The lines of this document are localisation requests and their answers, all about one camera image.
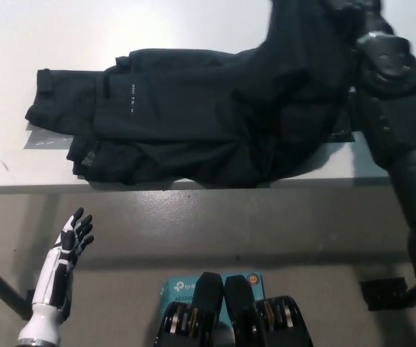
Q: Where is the robot black leg block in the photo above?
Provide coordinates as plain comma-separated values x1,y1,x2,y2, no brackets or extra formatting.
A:
152,271,227,347
224,275,314,347

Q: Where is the black jacket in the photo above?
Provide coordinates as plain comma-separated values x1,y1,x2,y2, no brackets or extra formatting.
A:
25,0,363,191

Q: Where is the grey tape patch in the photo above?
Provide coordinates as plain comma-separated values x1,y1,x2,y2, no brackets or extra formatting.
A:
27,125,75,151

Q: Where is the teal tp-link box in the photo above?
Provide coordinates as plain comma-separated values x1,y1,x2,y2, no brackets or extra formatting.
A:
158,273,266,328

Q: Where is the robot left white black hand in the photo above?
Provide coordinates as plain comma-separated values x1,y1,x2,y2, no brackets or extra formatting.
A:
30,207,95,309

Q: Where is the robot left black leg block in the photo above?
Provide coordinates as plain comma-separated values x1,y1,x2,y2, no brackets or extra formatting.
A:
152,271,227,347

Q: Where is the robot right black leg block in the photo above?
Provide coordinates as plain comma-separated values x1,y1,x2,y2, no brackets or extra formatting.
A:
224,275,314,347

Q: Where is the black tape patch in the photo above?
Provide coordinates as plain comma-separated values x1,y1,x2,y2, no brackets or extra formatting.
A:
328,85,360,144

